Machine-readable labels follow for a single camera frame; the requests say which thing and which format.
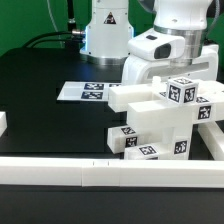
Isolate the black cable with connector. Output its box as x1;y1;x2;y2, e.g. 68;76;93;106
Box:
21;29;87;49

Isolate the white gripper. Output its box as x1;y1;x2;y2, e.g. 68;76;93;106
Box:
122;27;219;85

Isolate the white left fence bar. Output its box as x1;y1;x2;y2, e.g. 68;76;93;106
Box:
0;112;7;137

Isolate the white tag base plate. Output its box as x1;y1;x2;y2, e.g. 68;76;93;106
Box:
57;81;119;102

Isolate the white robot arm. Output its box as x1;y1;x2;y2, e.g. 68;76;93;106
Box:
80;0;218;85

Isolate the white right fence bar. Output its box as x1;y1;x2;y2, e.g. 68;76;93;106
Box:
198;122;224;161

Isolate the black vertical pole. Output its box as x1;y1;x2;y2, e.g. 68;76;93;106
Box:
66;0;76;50

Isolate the white chair seat part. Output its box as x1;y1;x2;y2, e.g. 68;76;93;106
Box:
148;76;196;148

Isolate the white tagged cube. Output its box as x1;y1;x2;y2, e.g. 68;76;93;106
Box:
166;77;199;105

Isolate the white fence bar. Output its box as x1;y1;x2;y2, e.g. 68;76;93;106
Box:
0;157;224;188
0;112;7;137
198;122;224;161

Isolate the white chair back frame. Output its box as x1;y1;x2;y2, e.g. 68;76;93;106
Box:
108;77;224;132

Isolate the white front fence bar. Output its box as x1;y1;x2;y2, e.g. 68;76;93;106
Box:
0;157;224;188

